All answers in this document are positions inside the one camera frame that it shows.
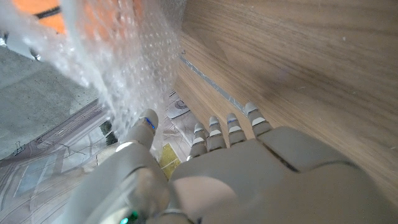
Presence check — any printed window backdrop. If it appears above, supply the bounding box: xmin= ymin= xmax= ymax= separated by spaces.
xmin=0 ymin=90 xmax=200 ymax=224

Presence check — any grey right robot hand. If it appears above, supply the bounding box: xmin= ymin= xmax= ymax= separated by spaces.
xmin=0 ymin=29 xmax=42 ymax=61

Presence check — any black binder clip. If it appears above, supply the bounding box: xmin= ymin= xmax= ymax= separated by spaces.
xmin=12 ymin=141 xmax=27 ymax=156

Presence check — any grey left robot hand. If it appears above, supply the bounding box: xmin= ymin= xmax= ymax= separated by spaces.
xmin=62 ymin=101 xmax=398 ymax=224

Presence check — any small orange basketball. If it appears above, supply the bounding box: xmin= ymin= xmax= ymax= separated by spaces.
xmin=12 ymin=0 xmax=144 ymax=41

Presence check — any clear bubble wrap sheet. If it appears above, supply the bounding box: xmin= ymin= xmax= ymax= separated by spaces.
xmin=0 ymin=0 xmax=187 ymax=156

